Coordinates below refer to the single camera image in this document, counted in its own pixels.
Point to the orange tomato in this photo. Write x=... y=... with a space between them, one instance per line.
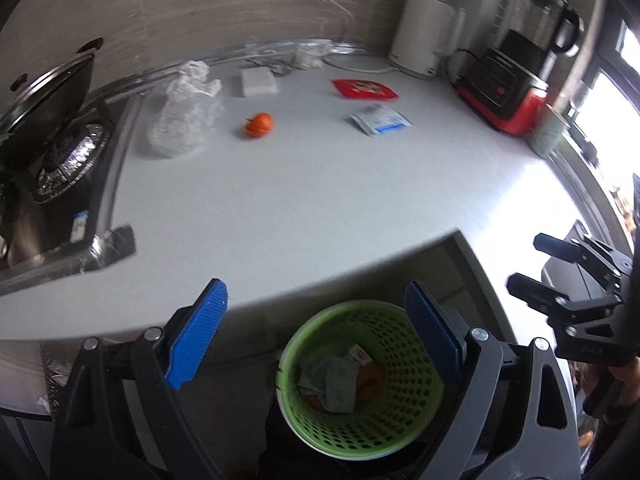
x=259 y=125

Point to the clear plastic bag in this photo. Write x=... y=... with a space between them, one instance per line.
x=182 y=115

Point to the green plastic basket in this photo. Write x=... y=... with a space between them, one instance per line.
x=400 y=410

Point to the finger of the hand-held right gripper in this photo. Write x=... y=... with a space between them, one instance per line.
x=555 y=249
x=527 y=290

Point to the crumpled clear wrap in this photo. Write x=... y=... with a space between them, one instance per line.
x=300 y=55

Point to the gas stove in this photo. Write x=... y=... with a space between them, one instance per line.
x=65 y=180

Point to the orange peel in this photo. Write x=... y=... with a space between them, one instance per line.
x=372 y=380

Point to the person's right hand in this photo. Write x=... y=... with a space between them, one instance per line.
x=625 y=382

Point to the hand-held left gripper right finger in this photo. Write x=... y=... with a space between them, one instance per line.
x=430 y=332

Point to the red snack packet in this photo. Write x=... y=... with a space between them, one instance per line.
x=364 y=88

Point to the white electric kettle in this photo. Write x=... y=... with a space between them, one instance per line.
x=425 y=35

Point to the white square box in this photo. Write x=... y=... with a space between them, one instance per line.
x=258 y=81

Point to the pale printed cup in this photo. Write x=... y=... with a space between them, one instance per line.
x=547 y=132

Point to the small white red wrapper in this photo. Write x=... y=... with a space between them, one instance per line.
x=361 y=355

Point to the crumpled grey paper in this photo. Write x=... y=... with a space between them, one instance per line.
x=330 y=380

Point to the white blue packet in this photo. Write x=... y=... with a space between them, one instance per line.
x=381 y=120

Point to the window frame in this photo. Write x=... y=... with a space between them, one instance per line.
x=600 y=60

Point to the steel wok with lid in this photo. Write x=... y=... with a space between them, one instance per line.
x=50 y=95

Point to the black red blender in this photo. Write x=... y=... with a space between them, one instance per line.
x=520 y=75

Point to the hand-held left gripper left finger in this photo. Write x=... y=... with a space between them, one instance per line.
x=200 y=335

